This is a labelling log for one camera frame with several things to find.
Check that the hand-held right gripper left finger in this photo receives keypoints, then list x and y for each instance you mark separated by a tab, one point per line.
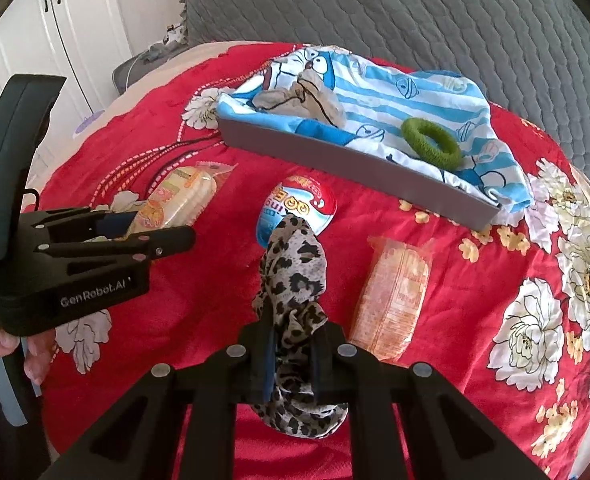
269	360

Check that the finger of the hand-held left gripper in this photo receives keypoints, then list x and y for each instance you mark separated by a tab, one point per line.
175	240
117	222

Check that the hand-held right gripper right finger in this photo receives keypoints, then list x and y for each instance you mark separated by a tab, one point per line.
317	365

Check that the small yellow cake packet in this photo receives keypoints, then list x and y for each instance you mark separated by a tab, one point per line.
185	195

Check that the leopard print scrunchie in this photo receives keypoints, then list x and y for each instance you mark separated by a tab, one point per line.
295	270

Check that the long orange snack packet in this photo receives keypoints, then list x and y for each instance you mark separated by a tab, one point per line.
395	300

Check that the egg-shaped chocolate toy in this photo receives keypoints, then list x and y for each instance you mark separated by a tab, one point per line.
300	205

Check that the sheer grey scrunchie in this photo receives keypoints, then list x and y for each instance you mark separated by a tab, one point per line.
295	102

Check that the green fuzzy scrunchie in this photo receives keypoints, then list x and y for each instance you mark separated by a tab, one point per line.
410	135

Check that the person's left hand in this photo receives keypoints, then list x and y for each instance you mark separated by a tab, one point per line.
40	355

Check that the purple white round device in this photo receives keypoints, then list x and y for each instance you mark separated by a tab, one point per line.
89	121

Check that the grey bedside stool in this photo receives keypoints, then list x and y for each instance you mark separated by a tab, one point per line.
125	72

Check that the red floral blanket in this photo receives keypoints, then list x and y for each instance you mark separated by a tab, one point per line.
450	285

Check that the white wardrobe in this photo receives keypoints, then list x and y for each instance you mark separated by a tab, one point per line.
75	25

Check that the grey tray with cartoon cloth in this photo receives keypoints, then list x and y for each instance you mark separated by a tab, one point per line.
375	100

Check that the grey quilted headboard cover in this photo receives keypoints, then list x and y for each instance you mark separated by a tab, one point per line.
425	10

